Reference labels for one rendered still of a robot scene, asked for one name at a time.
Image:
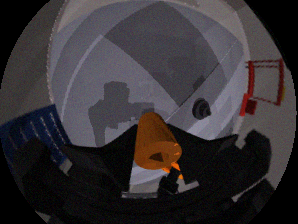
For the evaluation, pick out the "orange knob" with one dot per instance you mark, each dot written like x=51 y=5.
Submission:
x=156 y=147

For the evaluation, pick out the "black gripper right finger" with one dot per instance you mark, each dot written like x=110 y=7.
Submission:
x=198 y=153

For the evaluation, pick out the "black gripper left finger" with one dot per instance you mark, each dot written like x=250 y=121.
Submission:
x=115 y=159

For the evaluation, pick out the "dark round pedestal with short shaft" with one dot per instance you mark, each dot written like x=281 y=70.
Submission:
x=201 y=109

